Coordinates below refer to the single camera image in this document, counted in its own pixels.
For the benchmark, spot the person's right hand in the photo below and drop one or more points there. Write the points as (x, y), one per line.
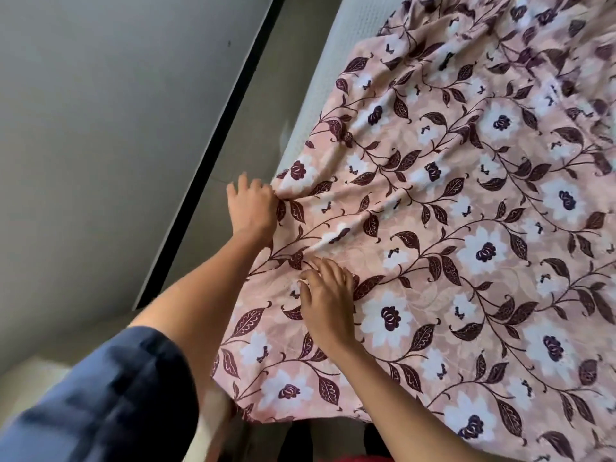
(327, 307)

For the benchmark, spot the person's left hand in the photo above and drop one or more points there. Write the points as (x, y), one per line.
(252, 206)

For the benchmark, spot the person's left forearm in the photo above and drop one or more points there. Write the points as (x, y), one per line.
(202, 298)

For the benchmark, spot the person's black trousers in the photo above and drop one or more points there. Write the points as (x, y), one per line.
(298, 442)

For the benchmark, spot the person's pink garment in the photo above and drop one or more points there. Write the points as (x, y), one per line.
(361, 459)

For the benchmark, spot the person's right forearm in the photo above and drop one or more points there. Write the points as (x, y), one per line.
(409, 413)

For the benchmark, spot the pink floral bed sheet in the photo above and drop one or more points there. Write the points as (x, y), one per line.
(457, 235)

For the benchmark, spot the white textured mattress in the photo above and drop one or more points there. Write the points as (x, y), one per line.
(337, 67)

